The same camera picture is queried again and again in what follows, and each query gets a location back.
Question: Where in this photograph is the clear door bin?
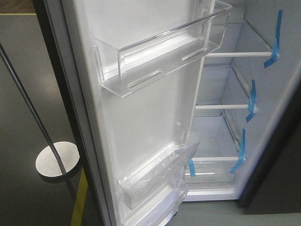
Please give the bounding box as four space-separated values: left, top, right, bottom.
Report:
115 122 200 210
93 0 232 98
124 178 188 226

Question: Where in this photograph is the silver sign stand pole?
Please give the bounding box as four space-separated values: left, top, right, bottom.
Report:
0 46 80 179

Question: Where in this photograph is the upper clear door bin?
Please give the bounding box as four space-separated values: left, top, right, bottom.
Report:
93 0 232 98

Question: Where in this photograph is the fridge door white inside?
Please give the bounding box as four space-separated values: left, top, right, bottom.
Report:
33 0 205 226

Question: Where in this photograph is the glass fridge shelf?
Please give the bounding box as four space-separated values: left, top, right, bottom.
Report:
195 68 258 111
206 20 272 58

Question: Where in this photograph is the blue tape strip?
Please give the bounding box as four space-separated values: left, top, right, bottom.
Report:
246 79 256 122
229 129 246 173
188 159 196 177
263 9 283 68

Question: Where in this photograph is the blue tape strip lower right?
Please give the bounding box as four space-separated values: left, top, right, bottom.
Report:
229 129 246 173

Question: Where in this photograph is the blue tape strip lower left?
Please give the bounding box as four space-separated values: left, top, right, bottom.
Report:
188 159 196 177

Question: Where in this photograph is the upper glass fridge shelf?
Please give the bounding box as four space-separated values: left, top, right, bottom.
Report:
206 20 272 58

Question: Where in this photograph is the clear crisper drawer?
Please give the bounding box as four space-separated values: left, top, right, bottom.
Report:
184 157 244 189

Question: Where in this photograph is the blue tape strip upper right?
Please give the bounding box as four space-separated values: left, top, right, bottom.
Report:
263 9 283 68

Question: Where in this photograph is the middle glass fridge shelf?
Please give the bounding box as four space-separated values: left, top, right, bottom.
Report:
195 68 258 111

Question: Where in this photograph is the lower clear door bin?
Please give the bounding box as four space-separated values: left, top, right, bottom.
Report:
124 178 188 226

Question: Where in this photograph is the dark grey fridge body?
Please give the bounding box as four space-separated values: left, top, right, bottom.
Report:
184 0 301 214

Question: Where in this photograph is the blue tape strip middle right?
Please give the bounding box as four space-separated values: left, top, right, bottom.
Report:
246 79 256 122

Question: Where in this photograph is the middle clear door bin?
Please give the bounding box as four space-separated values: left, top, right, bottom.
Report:
115 122 200 210

